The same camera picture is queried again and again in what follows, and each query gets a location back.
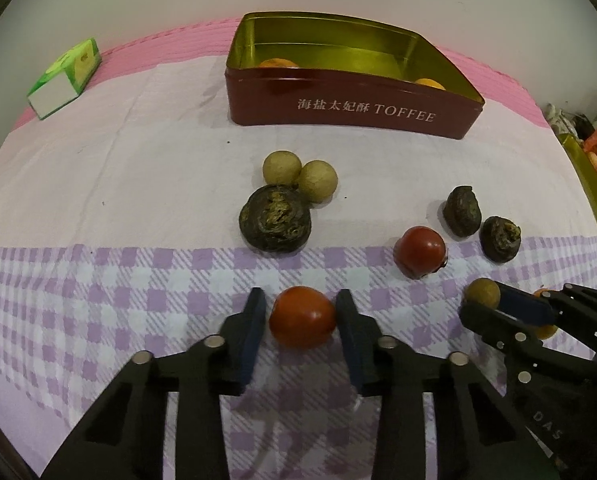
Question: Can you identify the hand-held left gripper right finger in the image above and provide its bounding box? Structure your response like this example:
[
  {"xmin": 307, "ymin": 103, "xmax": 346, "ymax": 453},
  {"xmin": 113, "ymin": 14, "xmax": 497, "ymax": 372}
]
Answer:
[{"xmin": 334, "ymin": 289, "xmax": 561, "ymax": 480}]

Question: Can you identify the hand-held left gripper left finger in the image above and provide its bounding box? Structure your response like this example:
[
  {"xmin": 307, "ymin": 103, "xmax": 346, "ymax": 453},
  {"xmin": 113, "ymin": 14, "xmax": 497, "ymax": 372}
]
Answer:
[{"xmin": 41, "ymin": 287, "xmax": 268, "ymax": 480}]

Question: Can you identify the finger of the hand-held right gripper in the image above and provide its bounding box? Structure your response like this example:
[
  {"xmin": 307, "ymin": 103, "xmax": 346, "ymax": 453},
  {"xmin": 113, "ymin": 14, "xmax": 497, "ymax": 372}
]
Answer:
[
  {"xmin": 538, "ymin": 284, "xmax": 597, "ymax": 361},
  {"xmin": 459, "ymin": 284, "xmax": 556, "ymax": 361}
]

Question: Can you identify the small orange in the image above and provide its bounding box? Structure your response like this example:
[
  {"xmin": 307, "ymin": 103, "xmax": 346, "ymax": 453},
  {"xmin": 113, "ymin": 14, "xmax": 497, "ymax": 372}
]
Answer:
[{"xmin": 532, "ymin": 287, "xmax": 559, "ymax": 341}]

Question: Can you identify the tan longan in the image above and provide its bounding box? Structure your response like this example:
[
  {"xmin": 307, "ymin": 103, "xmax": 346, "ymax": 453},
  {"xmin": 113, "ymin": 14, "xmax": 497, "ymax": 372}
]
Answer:
[
  {"xmin": 297, "ymin": 160, "xmax": 339, "ymax": 204},
  {"xmin": 465, "ymin": 278, "xmax": 501, "ymax": 307},
  {"xmin": 263, "ymin": 150, "xmax": 303, "ymax": 186}
]

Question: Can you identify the red tomato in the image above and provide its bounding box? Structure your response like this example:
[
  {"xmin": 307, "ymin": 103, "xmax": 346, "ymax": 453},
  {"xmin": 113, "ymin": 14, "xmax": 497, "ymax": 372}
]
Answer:
[
  {"xmin": 269, "ymin": 286, "xmax": 337, "ymax": 350},
  {"xmin": 393, "ymin": 226, "xmax": 449, "ymax": 279}
]

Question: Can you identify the large dark wrinkled fruit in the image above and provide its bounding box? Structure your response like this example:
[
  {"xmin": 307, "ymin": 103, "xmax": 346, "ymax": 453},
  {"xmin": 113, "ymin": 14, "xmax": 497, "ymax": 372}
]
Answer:
[{"xmin": 238, "ymin": 183, "xmax": 315, "ymax": 253}]

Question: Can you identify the red and gold tin box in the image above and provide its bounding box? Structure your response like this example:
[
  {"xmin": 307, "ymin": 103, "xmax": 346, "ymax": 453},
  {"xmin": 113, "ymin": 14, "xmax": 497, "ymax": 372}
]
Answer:
[{"xmin": 225, "ymin": 11, "xmax": 485, "ymax": 140}]

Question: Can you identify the small dark wrinkled fruit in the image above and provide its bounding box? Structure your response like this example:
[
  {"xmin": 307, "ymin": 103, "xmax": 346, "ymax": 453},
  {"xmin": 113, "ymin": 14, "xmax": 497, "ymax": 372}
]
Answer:
[
  {"xmin": 442, "ymin": 186, "xmax": 482, "ymax": 238},
  {"xmin": 479, "ymin": 216, "xmax": 523, "ymax": 263}
]

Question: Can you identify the gold tin lid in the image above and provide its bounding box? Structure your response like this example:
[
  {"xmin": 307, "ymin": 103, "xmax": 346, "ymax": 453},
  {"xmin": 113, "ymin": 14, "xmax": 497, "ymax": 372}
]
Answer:
[{"xmin": 559, "ymin": 134, "xmax": 597, "ymax": 263}]

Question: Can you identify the white patterned object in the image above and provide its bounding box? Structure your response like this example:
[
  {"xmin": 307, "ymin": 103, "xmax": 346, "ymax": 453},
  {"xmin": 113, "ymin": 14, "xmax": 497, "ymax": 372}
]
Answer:
[{"xmin": 545, "ymin": 103, "xmax": 581, "ymax": 136}]

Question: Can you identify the white purple checked cloth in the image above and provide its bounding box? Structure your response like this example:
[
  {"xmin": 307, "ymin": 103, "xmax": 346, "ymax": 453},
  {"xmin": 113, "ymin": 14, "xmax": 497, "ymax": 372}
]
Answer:
[{"xmin": 0, "ymin": 57, "xmax": 597, "ymax": 480}]

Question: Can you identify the pink striped cloth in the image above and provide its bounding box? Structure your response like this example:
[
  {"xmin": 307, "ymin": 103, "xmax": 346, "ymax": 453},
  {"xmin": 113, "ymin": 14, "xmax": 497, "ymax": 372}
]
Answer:
[{"xmin": 11, "ymin": 16, "xmax": 551, "ymax": 133}]

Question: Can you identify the green tissue box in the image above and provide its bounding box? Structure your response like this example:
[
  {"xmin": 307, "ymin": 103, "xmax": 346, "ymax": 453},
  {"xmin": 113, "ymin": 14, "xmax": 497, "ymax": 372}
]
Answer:
[{"xmin": 27, "ymin": 37, "xmax": 102, "ymax": 121}]

